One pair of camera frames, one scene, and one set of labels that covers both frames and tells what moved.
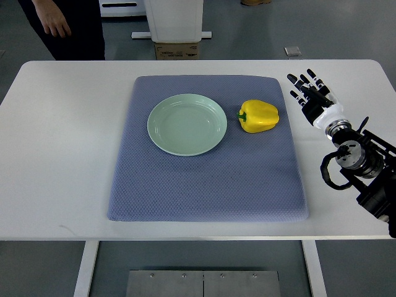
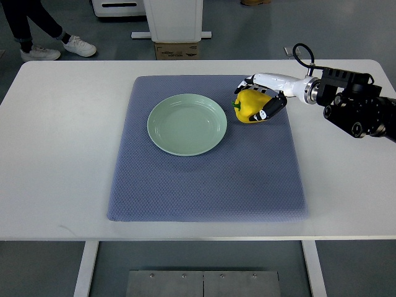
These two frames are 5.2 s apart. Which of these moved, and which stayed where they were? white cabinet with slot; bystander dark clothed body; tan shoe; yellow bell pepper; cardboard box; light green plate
Moved: bystander dark clothed body; yellow bell pepper
Stayed: white cabinet with slot; light green plate; tan shoe; cardboard box
